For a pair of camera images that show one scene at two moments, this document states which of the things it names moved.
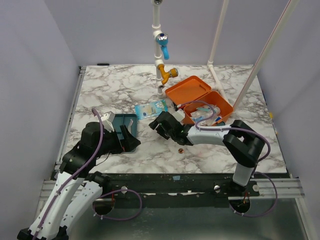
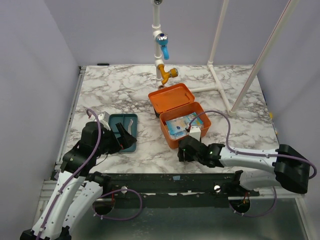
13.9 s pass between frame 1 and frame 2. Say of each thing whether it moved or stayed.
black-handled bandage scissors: stayed
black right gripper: moved
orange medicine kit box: moved
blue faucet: stayed
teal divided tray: stayed
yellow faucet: stayed
